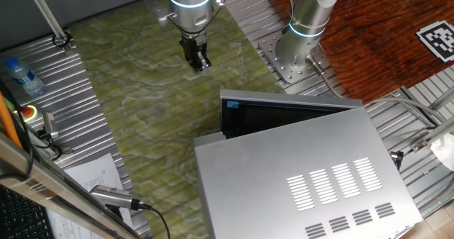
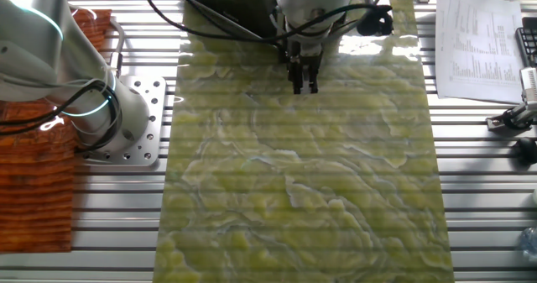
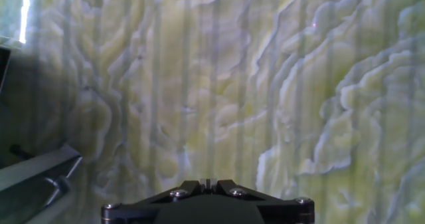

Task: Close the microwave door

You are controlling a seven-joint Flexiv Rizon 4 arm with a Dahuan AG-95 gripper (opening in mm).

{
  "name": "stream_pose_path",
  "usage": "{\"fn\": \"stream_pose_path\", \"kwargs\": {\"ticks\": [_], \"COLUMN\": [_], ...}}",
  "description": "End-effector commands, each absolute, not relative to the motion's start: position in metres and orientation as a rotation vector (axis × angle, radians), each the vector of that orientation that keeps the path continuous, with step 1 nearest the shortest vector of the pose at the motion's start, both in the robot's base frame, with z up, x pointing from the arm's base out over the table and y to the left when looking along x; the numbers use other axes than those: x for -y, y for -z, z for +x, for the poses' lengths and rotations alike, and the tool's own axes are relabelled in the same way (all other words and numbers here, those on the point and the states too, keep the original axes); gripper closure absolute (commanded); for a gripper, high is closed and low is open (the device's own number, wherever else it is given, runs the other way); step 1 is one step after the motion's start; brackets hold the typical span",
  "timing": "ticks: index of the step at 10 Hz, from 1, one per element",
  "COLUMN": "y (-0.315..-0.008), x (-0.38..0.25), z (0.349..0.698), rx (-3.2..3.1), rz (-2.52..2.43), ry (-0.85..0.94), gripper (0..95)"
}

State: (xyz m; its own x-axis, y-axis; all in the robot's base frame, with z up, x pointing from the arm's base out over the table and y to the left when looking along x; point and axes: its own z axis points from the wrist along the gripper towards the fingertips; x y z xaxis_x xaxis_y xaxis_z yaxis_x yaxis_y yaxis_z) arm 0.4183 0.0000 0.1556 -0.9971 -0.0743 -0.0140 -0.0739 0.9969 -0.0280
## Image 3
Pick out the green marble pattern mat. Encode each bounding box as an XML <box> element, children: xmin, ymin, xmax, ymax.
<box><xmin>0</xmin><ymin>0</ymin><xmax>425</xmax><ymax>224</ymax></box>

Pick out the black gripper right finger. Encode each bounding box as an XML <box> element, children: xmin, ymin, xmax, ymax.
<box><xmin>209</xmin><ymin>179</ymin><xmax>315</xmax><ymax>224</ymax></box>

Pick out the grey metal bracket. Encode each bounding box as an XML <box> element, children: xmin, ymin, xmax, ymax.
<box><xmin>0</xmin><ymin>144</ymin><xmax>83</xmax><ymax>224</ymax></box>

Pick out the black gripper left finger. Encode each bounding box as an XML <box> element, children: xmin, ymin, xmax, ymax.
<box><xmin>101</xmin><ymin>179</ymin><xmax>207</xmax><ymax>224</ymax></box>

